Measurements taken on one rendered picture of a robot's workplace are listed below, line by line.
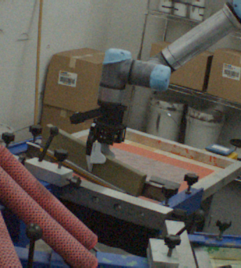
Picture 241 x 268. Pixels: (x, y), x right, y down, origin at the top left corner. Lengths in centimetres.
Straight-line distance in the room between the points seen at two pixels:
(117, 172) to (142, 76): 29
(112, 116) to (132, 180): 19
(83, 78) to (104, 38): 96
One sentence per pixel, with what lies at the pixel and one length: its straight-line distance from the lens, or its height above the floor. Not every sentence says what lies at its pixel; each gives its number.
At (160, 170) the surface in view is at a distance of 251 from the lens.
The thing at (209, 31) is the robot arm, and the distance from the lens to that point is 215.
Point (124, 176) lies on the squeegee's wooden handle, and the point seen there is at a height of 103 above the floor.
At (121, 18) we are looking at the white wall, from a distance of 630.
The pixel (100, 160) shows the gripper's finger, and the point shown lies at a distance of 214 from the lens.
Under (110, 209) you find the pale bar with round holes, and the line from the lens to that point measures 194.
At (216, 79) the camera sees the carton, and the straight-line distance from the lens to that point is 547.
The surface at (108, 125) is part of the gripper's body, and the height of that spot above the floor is 117.
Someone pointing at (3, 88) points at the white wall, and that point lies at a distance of 519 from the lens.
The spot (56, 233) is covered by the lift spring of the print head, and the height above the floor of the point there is 112.
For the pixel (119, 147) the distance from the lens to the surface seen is 270.
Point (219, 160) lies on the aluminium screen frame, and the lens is 268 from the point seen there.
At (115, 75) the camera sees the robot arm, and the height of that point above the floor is 131.
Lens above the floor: 168
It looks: 15 degrees down
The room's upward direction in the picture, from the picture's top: 10 degrees clockwise
